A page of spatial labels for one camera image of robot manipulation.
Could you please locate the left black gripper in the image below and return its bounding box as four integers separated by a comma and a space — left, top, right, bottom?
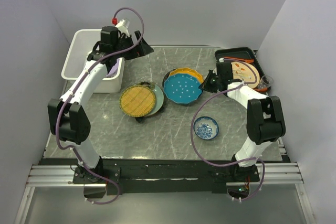
113, 30, 154, 61

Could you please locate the teal dotted scalloped plate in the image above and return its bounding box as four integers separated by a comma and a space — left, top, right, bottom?
163, 73, 202, 105

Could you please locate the yellow dotted scalloped plate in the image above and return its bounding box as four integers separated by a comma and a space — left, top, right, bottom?
169, 67, 204, 83

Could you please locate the lilac plate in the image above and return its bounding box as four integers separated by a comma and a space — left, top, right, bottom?
107, 60, 119, 78

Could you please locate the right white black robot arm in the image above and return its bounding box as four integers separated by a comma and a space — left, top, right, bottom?
199, 58, 286, 181

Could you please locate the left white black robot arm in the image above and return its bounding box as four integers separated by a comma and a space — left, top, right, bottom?
47, 26, 153, 183

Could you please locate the white plastic bin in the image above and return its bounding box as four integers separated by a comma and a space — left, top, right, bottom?
61, 29, 125, 93

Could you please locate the beige leaf pattern plate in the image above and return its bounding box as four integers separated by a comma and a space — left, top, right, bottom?
231, 61, 260, 89

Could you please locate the dark brown patterned plate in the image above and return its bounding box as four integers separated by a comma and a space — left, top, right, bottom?
162, 71, 171, 89

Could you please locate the blue white porcelain bowl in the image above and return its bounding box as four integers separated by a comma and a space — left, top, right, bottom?
193, 116, 219, 141

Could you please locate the orange plastic knife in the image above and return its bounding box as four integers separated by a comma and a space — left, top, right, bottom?
223, 57, 254, 63

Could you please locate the black rectangular tray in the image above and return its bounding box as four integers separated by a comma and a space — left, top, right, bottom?
215, 47, 270, 93

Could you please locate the pale green plate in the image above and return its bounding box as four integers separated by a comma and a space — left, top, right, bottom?
142, 82, 164, 116

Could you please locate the woven bamboo plate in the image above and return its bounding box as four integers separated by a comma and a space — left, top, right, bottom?
119, 85, 156, 118

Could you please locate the clear plastic cup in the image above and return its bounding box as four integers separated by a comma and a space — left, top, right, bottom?
258, 75, 274, 90

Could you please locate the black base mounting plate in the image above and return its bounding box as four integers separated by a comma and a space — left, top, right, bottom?
38, 157, 260, 199

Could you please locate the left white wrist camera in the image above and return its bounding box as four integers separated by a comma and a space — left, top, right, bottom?
111, 18, 130, 34

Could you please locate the aluminium rail frame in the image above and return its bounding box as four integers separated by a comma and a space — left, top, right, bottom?
14, 163, 316, 223

